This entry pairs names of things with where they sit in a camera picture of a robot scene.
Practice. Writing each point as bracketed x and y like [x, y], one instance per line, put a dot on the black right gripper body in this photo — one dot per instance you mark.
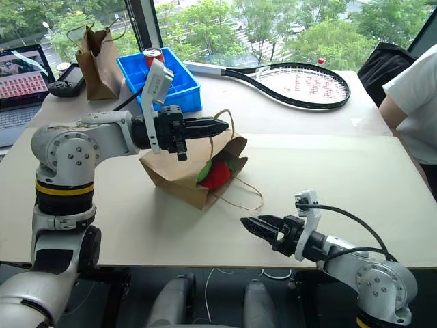
[290, 237]

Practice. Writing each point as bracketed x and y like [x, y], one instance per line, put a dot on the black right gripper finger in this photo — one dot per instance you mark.
[264, 222]
[264, 236]

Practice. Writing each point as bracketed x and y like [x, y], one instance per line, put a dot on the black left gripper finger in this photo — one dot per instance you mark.
[201, 134]
[205, 123]

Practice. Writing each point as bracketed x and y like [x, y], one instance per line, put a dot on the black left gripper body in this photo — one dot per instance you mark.
[167, 131]

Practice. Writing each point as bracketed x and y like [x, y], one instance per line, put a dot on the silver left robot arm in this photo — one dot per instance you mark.
[65, 153]

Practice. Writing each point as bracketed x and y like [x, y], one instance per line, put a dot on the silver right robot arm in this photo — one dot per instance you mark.
[372, 270]

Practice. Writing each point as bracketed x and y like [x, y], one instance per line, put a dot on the red strawberry plush toy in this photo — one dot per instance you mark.
[216, 176]

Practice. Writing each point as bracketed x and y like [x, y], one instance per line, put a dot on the tall brown paper bag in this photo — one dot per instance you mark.
[99, 65]

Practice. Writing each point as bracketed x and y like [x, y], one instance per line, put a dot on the blue plastic divided bin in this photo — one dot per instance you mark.
[186, 83]

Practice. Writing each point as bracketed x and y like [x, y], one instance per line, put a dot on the grey rounded robot leg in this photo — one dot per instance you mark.
[259, 304]
[172, 300]

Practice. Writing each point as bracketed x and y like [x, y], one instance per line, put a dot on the red soda can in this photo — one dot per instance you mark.
[152, 58]

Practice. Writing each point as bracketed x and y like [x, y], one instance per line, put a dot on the black tennis racket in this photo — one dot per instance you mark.
[307, 85]

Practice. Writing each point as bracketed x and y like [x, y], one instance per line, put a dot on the black handheld controller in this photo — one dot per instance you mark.
[68, 82]

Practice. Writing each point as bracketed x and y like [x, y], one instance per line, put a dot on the red bottle cap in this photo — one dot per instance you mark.
[320, 61]

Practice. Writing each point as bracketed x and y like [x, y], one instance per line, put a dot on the open laptop computer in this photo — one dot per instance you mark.
[20, 89]

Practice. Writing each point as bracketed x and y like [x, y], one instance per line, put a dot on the person in white t-shirt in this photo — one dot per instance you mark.
[416, 109]

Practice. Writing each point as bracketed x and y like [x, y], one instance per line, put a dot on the black backpack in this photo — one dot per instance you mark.
[382, 71]

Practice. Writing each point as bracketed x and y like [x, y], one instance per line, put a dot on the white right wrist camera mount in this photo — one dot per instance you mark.
[309, 218]

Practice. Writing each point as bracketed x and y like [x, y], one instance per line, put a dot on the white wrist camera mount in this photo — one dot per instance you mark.
[309, 218]
[156, 82]

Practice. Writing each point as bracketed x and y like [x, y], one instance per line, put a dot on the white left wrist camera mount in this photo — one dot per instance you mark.
[156, 82]

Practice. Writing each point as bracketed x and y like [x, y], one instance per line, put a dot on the black window frame post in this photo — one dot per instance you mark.
[143, 24]

